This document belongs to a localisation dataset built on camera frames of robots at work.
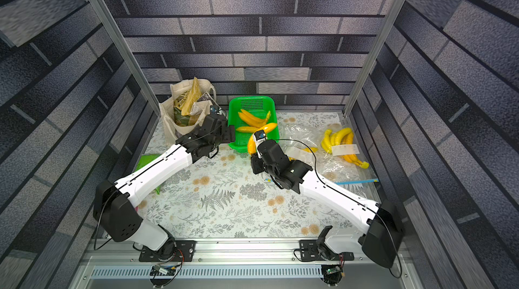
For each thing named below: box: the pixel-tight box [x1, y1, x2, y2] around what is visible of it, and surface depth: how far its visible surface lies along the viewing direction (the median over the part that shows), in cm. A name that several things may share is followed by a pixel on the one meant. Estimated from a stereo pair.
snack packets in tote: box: [173, 76, 214, 127], surface depth 94 cm
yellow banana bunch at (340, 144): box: [320, 127, 370, 170], surface depth 100 cm
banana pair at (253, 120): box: [237, 109, 271, 128], surface depth 114 cm
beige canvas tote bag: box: [158, 78, 217, 143], surface depth 94 cm
